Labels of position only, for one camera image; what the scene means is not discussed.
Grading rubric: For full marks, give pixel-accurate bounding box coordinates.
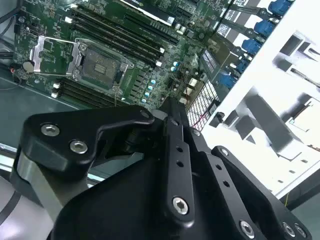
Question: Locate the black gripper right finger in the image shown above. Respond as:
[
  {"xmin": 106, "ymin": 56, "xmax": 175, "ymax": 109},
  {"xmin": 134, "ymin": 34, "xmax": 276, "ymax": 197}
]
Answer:
[{"xmin": 174, "ymin": 97, "xmax": 313, "ymax": 240}]

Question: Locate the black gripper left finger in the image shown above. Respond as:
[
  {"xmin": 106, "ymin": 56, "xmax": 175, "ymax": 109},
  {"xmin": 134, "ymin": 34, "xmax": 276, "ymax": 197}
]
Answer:
[{"xmin": 11, "ymin": 96, "xmax": 197, "ymax": 228}]

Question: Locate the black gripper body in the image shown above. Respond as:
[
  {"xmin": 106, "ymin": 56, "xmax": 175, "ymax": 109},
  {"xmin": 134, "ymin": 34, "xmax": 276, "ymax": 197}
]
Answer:
[{"xmin": 51, "ymin": 157, "xmax": 241, "ymax": 240}]

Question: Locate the metal socket cover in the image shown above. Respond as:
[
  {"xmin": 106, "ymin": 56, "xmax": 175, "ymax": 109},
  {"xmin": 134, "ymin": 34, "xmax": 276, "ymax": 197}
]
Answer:
[{"xmin": 29, "ymin": 35, "xmax": 84, "ymax": 78}]

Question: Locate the silver green CPU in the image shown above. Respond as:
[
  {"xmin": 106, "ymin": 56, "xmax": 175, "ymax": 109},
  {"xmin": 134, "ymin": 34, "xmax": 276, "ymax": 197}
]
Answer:
[{"xmin": 289, "ymin": 98, "xmax": 320, "ymax": 133}]

